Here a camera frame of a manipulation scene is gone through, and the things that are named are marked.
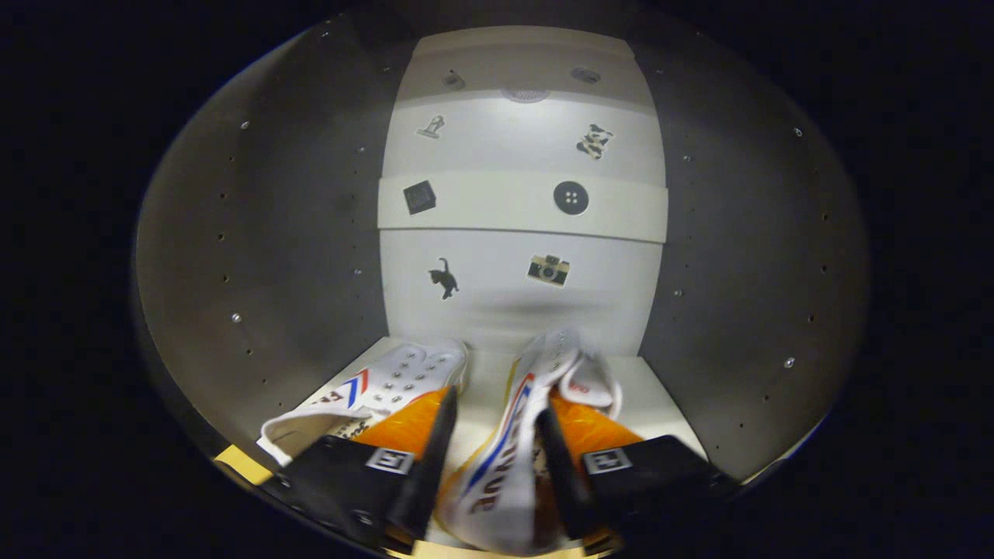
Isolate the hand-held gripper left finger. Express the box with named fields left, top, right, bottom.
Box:
left=268, top=386, right=460, bottom=549

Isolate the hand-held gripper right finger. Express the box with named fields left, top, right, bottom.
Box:
left=536, top=388, right=739, bottom=546

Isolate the white shoe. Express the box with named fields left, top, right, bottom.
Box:
left=256, top=337, right=471, bottom=467
left=437, top=327, right=624, bottom=557

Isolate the grey shoe cabinet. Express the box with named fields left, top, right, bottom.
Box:
left=132, top=16, right=871, bottom=544

